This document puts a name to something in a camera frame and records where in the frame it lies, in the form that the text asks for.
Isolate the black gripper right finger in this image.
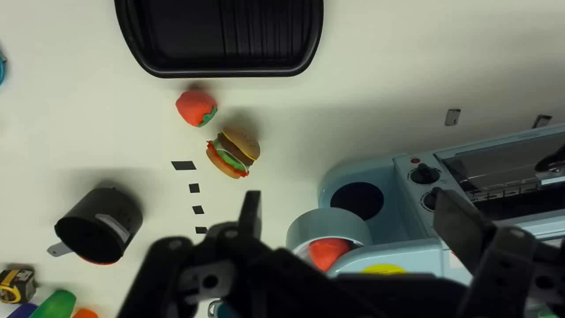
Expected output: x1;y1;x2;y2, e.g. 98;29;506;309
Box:
434;187;565;318

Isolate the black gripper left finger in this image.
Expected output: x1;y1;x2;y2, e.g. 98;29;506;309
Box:
116;188;278;318

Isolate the black oven knob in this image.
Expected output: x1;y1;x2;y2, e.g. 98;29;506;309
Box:
409;162;441;185
421;187;444;211

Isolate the light blue toy oven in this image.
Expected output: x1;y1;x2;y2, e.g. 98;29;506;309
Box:
285;121;565;284

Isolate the black measuring cup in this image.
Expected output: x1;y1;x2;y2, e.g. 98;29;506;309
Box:
45;183;144;264

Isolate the yellow toy egg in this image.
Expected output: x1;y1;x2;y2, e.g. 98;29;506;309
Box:
359;261;409;277

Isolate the green marker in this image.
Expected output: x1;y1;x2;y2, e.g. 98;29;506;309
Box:
28;287;77;318

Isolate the toy hamburger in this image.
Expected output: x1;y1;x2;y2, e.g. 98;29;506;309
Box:
204;127;261;180

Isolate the red toy tomato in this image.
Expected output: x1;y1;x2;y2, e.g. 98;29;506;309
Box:
306;236;352;273

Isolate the blue marker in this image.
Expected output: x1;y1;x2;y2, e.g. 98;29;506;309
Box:
5;302;38;318

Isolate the light blue swivel bowl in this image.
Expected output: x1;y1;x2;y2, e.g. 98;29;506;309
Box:
285;206;374;266

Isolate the red toy strawberry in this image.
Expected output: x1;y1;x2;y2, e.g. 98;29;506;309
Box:
174;86;218;128

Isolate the black ridged plastic tray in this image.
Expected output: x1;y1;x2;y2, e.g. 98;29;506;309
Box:
112;0;324;79

